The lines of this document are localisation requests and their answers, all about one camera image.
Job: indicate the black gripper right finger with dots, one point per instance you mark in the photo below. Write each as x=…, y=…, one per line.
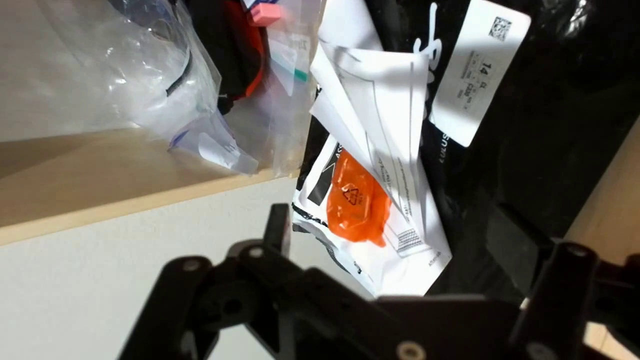
x=568, y=286

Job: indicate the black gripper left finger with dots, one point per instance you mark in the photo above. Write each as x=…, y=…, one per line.
x=256, y=286

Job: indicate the white papers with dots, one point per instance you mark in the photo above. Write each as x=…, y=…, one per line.
x=373, y=104

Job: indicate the orange plastic wrapper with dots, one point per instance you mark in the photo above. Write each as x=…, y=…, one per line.
x=356, y=204

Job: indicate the black shopping bag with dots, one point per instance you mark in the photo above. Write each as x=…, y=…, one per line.
x=554, y=124

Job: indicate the white barcode label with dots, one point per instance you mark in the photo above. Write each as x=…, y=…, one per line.
x=485, y=49

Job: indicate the red and black garment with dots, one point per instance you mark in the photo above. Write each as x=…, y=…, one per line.
x=235, y=42

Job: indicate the clear plastic bag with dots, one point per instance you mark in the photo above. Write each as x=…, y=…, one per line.
x=151, y=67

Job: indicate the pink eraser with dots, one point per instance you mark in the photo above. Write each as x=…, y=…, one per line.
x=267, y=13

